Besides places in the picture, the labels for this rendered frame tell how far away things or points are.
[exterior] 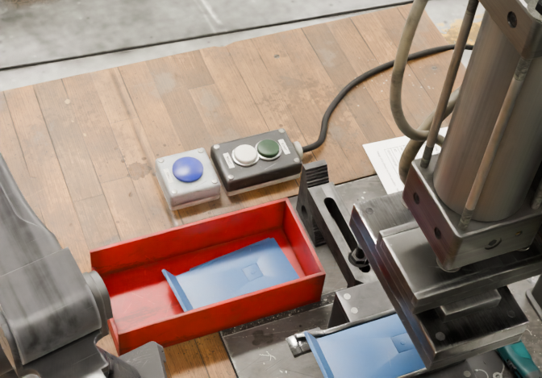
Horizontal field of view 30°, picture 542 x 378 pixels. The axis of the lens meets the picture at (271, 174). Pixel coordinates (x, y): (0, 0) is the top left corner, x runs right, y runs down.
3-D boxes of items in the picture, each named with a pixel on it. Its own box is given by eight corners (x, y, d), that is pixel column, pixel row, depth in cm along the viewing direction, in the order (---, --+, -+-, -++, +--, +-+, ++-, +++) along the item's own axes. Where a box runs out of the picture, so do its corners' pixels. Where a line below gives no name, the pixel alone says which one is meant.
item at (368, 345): (300, 345, 109) (303, 331, 106) (426, 305, 113) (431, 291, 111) (327, 401, 105) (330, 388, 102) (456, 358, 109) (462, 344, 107)
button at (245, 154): (230, 156, 133) (231, 147, 132) (251, 151, 134) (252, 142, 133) (238, 172, 132) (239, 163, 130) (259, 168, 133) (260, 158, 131)
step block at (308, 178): (295, 209, 131) (302, 164, 124) (316, 203, 132) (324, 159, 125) (314, 247, 127) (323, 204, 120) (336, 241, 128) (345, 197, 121)
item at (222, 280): (161, 283, 122) (161, 269, 119) (273, 238, 127) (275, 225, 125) (186, 329, 118) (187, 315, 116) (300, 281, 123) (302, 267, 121)
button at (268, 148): (252, 151, 134) (254, 141, 133) (273, 146, 135) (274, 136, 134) (260, 167, 133) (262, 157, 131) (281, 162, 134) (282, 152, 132)
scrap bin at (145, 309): (91, 278, 122) (89, 249, 117) (283, 225, 129) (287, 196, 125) (119, 361, 115) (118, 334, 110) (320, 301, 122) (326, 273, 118)
